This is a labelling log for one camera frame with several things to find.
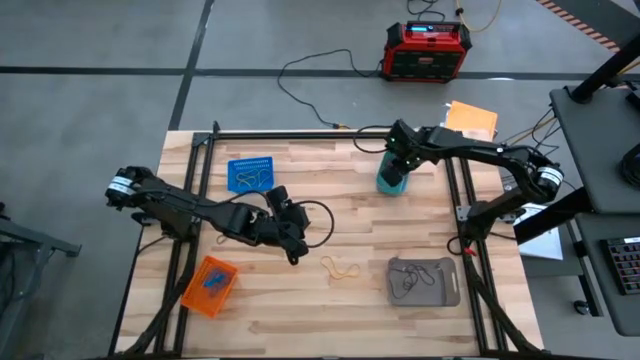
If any blue plastic basket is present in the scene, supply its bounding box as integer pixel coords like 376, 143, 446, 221
226, 156, 276, 195

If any teal plastic basket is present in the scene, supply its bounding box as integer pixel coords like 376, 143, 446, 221
375, 149, 416, 197

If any grey metal cart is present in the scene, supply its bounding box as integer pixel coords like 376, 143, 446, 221
0, 202, 82, 360

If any orange envelope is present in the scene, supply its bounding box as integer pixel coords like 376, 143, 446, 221
444, 100, 500, 142

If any yellow cable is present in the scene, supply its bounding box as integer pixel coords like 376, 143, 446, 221
455, 0, 503, 34

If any black cable bundle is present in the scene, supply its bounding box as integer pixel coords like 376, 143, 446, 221
499, 107, 562, 156

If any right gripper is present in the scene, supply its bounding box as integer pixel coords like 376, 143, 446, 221
379, 142, 426, 189

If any grey side desk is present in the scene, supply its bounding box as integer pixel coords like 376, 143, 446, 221
549, 84, 640, 337

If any yellow rubber band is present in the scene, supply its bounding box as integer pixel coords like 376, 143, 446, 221
235, 169, 264, 192
247, 168, 275, 187
319, 255, 362, 280

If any black diagonal strut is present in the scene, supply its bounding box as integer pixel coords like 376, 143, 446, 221
513, 192, 594, 246

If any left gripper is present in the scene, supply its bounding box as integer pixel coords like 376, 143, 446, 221
233, 185, 312, 265

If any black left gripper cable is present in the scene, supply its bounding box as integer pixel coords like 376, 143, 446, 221
298, 199, 336, 250

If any red black power station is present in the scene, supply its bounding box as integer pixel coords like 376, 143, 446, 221
379, 20, 474, 84

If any keyboard with coloured keys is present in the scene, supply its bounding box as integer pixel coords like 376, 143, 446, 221
599, 235, 640, 296

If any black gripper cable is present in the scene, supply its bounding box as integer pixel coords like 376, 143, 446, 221
298, 199, 336, 250
352, 124, 397, 154

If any black aluminium table frame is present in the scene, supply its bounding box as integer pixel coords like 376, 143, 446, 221
107, 119, 544, 360

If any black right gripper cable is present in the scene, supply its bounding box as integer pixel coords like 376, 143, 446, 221
352, 124, 397, 154

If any grey translucent plastic basket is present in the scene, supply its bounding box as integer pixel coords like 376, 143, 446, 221
386, 256, 462, 308

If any orange plastic basket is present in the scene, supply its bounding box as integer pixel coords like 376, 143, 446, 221
180, 255, 240, 319

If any black pole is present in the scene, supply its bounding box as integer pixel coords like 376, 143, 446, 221
572, 34, 640, 104

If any white paper sheet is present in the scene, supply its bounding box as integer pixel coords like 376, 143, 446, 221
514, 204, 565, 261

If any black power cable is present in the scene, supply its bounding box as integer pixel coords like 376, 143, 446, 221
277, 48, 384, 129

